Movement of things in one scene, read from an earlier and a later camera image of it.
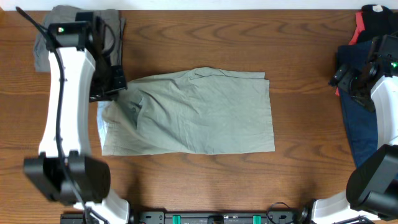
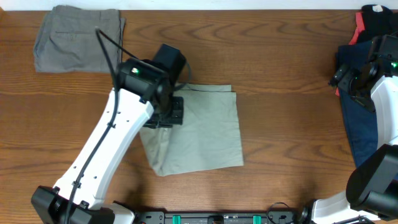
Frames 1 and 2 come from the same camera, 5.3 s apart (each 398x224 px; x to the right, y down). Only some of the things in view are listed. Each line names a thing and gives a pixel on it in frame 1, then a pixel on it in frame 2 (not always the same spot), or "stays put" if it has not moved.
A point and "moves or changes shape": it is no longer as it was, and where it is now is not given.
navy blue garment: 360,120 stays put
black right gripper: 343,79 stays put
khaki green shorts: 199,111 moves or changes shape
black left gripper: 120,84 → 176,120
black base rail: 206,217 stays put
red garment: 360,27 stays put
